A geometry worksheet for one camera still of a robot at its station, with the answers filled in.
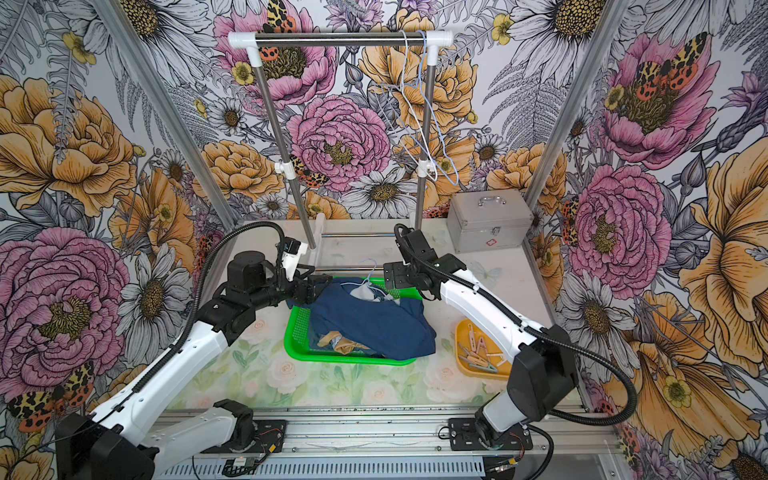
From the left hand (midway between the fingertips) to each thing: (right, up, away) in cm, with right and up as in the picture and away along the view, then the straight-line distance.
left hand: (320, 282), depth 77 cm
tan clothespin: (+42, -23, +8) cm, 48 cm away
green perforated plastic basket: (-8, -16, +6) cm, 19 cm away
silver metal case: (+51, +18, +29) cm, 61 cm away
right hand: (+22, 0, +6) cm, 23 cm away
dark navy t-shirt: (+18, -12, +2) cm, 22 cm away
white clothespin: (+48, -21, +8) cm, 53 cm away
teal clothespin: (+45, -25, +7) cm, 52 cm away
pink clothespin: (+44, -19, +12) cm, 50 cm away
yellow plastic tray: (+42, -22, +8) cm, 48 cm away
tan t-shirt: (+5, -17, +4) cm, 18 cm away
